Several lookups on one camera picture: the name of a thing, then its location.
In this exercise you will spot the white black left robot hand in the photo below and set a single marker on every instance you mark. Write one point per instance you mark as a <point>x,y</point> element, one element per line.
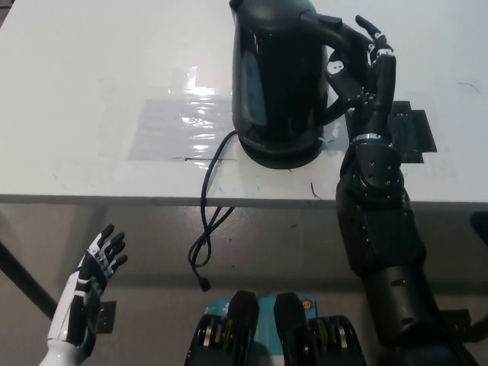
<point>78,293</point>

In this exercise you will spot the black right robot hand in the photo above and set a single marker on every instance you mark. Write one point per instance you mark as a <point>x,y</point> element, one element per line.
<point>381,99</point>

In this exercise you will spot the black electric kettle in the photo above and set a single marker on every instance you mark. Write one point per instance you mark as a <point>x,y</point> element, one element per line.
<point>274,84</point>

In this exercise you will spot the black round kettle base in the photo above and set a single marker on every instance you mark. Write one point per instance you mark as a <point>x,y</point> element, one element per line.
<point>282,164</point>

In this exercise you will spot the black teal robot torso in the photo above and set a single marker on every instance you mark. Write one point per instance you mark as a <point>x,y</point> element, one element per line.
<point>282,331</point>

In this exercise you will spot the black tape patch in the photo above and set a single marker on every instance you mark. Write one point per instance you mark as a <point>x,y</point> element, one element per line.
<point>413,129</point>

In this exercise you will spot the black table leg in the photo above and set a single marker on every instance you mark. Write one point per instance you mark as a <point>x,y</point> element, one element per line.
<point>26,282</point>

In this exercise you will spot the grey laminated sheet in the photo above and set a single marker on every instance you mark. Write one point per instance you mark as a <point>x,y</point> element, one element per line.
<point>171,133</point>

